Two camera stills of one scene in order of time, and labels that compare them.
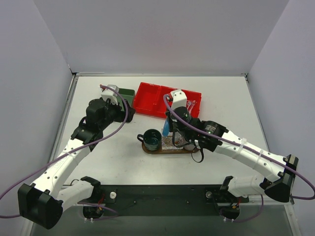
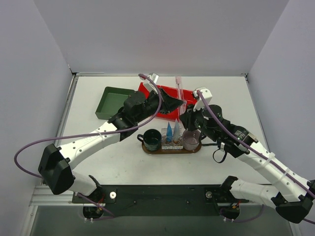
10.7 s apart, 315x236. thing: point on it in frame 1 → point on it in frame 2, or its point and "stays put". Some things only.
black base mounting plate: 168,199 stays put
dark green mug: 151,138 stays put
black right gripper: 174,128 → 192,120
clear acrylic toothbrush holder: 167,141 stays put
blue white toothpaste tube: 166,129 → 169,133
